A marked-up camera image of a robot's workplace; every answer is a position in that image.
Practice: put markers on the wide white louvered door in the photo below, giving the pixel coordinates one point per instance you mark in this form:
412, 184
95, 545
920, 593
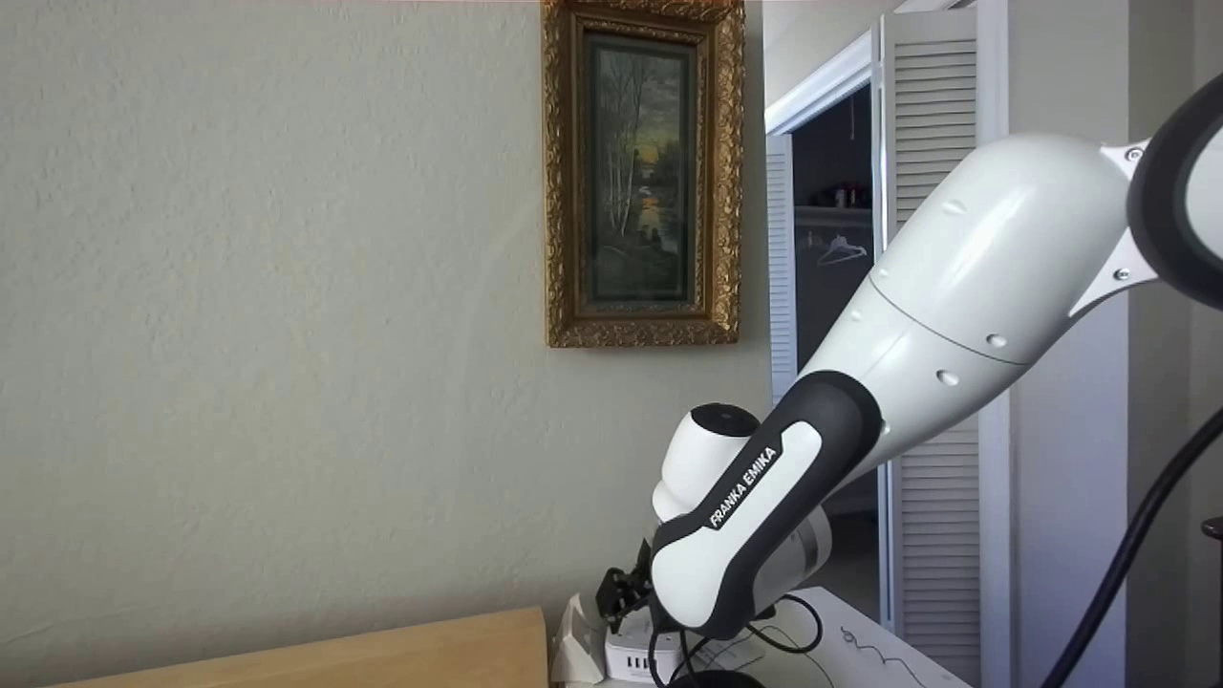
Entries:
939, 78

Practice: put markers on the black round device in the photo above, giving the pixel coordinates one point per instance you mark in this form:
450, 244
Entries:
719, 684

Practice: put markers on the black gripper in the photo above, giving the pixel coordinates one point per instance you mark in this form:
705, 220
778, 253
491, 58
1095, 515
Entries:
623, 599

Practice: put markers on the gold framed landscape painting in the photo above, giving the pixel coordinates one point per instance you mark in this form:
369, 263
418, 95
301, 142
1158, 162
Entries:
635, 178

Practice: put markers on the crumpled white plastic bag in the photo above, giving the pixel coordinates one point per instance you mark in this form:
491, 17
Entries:
579, 650

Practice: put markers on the small black wall fixture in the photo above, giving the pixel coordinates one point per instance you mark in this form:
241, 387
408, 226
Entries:
1215, 527

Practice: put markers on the light wooden board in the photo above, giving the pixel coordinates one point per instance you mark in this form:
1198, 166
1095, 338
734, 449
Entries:
357, 654

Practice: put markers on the narrow white louvered door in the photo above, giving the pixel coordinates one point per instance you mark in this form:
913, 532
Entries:
780, 253

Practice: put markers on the white door frame trim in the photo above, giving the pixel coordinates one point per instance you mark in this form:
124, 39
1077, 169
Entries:
823, 83

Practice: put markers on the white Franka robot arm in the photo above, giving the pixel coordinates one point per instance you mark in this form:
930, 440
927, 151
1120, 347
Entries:
981, 281

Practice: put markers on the clothes hanger in closet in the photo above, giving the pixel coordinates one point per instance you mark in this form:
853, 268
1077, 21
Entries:
840, 250

